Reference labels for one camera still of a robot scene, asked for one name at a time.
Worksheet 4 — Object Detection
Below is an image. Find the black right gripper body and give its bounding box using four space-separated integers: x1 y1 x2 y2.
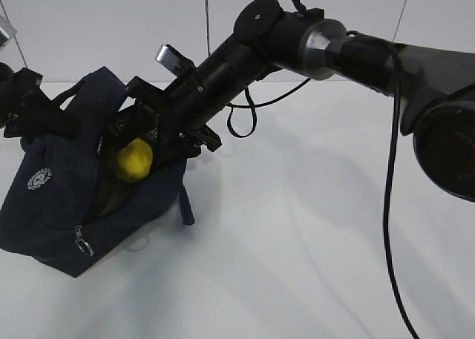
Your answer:
127 66 223 152

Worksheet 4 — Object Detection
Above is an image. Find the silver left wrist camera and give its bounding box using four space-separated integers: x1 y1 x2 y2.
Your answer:
0 16 17 51

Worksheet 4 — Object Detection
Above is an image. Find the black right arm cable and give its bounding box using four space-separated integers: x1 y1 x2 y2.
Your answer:
226 0 422 339

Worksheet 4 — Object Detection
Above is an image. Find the navy blue lunch bag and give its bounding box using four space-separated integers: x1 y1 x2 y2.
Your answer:
1 68 194 277

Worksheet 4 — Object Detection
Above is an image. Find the green cucumber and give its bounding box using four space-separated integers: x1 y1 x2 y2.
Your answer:
96 182 131 216

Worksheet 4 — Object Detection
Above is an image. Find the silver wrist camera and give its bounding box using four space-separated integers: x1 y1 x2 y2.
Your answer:
0 16 17 51
155 44 196 76

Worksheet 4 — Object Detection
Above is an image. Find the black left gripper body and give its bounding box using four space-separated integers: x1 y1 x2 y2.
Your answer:
1 67 43 139

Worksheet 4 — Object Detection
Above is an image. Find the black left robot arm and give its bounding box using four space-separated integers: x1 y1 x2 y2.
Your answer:
1 63 81 139

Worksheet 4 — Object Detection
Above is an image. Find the yellow corn cob piece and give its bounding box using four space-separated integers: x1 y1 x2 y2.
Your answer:
116 138 154 183

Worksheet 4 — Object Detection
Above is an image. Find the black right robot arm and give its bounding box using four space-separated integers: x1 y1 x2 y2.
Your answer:
107 0 474 201

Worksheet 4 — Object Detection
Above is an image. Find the silver zipper pull ring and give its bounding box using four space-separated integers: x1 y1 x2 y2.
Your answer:
73 224 94 257

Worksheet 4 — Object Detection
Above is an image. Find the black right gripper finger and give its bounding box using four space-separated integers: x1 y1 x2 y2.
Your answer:
150 116 193 168
107 99 156 151

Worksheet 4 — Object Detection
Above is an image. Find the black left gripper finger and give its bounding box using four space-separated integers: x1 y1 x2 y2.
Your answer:
22 91 80 137

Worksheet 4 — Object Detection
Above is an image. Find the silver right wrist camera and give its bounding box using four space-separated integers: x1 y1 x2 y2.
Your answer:
155 44 196 76

